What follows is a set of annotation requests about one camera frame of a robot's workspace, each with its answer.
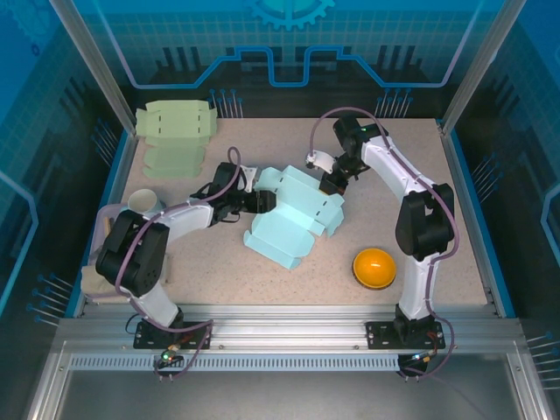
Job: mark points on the orange dome bowl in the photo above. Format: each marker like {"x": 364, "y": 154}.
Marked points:
{"x": 375, "y": 268}

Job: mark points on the pale blue mug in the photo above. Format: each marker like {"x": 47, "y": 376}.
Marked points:
{"x": 142, "y": 200}

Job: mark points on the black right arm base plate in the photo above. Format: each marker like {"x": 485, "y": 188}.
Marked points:
{"x": 380, "y": 336}

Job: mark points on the small connector with green light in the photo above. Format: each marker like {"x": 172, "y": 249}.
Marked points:
{"x": 168, "y": 356}
{"x": 420, "y": 356}

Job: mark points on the aluminium front rail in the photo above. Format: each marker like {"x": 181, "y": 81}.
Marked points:
{"x": 284, "y": 326}

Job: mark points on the aluminium frame post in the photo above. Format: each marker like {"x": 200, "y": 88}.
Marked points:
{"x": 94, "y": 65}
{"x": 479, "y": 65}

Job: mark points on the light blue paper box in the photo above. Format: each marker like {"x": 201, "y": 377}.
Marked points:
{"x": 289, "y": 219}

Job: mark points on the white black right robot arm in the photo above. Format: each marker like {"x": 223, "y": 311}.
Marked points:
{"x": 415, "y": 289}

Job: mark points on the beige cloth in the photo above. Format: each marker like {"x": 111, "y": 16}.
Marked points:
{"x": 94, "y": 284}

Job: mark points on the aluminium table side rail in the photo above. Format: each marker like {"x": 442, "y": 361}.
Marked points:
{"x": 129, "y": 153}
{"x": 468, "y": 219}

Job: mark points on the light green paper box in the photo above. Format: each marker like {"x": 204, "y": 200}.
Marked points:
{"x": 175, "y": 131}

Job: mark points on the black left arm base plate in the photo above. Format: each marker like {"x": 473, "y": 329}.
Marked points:
{"x": 149, "y": 338}

